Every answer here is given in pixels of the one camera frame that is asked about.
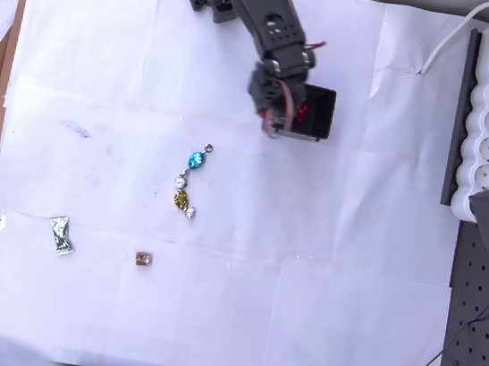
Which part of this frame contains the green silver snack packet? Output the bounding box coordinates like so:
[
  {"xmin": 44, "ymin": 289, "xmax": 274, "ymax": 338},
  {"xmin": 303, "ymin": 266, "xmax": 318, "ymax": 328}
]
[{"xmin": 44, "ymin": 213, "xmax": 80, "ymax": 259}]

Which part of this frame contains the gold foil wrapped candy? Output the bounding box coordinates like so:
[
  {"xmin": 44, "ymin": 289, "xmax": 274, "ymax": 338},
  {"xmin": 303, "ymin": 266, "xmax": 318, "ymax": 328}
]
[{"xmin": 170, "ymin": 187, "xmax": 200, "ymax": 222}]

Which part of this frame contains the white power strip cable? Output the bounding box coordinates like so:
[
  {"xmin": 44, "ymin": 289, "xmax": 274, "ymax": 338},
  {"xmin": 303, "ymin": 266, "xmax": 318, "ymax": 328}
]
[{"xmin": 418, "ymin": 0, "xmax": 489, "ymax": 85}]

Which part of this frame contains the white paper table cover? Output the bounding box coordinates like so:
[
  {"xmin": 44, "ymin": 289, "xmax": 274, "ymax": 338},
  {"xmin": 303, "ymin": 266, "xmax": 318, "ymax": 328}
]
[{"xmin": 0, "ymin": 0, "xmax": 489, "ymax": 366}]

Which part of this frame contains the thin black adapter cable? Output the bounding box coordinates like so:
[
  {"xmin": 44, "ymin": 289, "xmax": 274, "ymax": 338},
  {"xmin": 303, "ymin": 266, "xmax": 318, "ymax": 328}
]
[{"xmin": 390, "ymin": 242, "xmax": 489, "ymax": 366}]

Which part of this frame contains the blue foil wrapped candy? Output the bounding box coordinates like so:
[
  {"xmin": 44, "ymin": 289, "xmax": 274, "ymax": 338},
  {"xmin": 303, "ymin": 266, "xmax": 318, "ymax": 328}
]
[{"xmin": 174, "ymin": 140, "xmax": 215, "ymax": 192}]

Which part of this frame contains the dark rail under power strip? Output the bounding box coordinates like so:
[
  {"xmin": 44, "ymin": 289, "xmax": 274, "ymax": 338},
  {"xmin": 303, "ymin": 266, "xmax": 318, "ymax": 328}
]
[{"xmin": 438, "ymin": 26, "xmax": 485, "ymax": 209}]

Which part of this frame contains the orange wrapped caramel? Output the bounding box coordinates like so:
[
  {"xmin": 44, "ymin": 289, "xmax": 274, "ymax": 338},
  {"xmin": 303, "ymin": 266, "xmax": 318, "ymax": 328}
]
[{"xmin": 132, "ymin": 249, "xmax": 156, "ymax": 270}]

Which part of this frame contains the black box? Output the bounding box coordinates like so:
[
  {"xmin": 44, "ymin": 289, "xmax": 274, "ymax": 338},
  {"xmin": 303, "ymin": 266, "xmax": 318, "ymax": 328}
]
[{"xmin": 275, "ymin": 79, "xmax": 339, "ymax": 147}]

